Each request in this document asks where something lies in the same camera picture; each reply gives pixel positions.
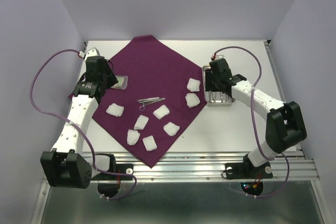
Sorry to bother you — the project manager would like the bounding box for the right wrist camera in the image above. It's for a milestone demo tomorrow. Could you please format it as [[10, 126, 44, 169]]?
[[211, 55, 225, 61]]

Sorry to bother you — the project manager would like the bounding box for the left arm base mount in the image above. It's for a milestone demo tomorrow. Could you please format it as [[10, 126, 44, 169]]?
[[91, 163, 137, 201]]

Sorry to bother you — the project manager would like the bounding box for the white gauze pad lower centre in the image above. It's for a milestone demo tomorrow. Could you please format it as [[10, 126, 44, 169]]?
[[134, 115, 149, 130]]

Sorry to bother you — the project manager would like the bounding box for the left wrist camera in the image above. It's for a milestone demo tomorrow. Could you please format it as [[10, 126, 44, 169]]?
[[85, 47, 100, 58]]

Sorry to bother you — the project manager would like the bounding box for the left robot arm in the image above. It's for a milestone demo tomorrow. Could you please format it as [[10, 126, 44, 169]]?
[[40, 55, 118, 189]]

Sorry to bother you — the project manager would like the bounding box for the purple cable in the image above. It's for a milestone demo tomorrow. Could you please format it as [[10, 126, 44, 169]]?
[[30, 49, 137, 200], [211, 46, 291, 198]]

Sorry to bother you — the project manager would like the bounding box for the white gauze pad bottom left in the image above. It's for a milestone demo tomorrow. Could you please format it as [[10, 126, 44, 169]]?
[[127, 130, 140, 146]]

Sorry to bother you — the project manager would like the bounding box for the aluminium rail frame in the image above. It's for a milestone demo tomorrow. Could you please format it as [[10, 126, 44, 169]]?
[[30, 40, 328, 224]]

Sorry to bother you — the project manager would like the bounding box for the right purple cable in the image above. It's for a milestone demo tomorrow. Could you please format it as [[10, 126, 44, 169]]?
[[211, 46, 291, 198]]

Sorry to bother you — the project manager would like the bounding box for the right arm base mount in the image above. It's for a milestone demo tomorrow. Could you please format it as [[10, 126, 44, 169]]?
[[221, 162, 273, 197]]

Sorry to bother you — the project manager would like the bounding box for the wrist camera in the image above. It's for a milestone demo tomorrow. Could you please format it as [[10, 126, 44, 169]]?
[[85, 47, 100, 58], [211, 55, 225, 61]]

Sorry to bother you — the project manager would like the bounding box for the small steel hemostat under tweezers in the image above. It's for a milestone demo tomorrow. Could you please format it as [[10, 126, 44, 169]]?
[[139, 102, 153, 111]]

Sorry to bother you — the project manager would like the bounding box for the white gauze pad lower right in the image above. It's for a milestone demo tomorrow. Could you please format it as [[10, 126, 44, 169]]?
[[163, 122, 180, 136]]

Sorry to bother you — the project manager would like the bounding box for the packaged gauze bag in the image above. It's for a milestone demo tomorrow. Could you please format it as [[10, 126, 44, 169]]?
[[111, 76, 129, 90]]

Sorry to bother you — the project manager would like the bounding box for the steel tweezers branded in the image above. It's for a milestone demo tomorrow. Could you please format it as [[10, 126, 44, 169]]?
[[137, 97, 160, 103]]

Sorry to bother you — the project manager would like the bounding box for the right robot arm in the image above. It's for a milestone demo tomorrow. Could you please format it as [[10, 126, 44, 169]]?
[[206, 58, 307, 177]]

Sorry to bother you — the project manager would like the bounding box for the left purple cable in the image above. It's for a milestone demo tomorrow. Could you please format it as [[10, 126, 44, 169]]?
[[30, 49, 137, 200]]

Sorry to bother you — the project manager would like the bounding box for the white gauze pad far right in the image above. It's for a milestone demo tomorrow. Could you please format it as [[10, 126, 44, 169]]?
[[187, 78, 201, 92]]

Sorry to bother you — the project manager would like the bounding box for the stainless steel tray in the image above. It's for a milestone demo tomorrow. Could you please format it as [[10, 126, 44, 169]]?
[[202, 65, 235, 106]]

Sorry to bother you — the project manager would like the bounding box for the white gauze pad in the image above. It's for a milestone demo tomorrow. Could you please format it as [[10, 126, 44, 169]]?
[[153, 105, 170, 120], [187, 78, 201, 92], [142, 135, 157, 152], [127, 130, 140, 146], [134, 115, 149, 130], [106, 103, 124, 117], [163, 122, 180, 136], [185, 93, 200, 108]]

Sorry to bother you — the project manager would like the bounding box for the purple cloth drape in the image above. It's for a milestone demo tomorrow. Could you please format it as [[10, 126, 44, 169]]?
[[88, 35, 206, 168]]

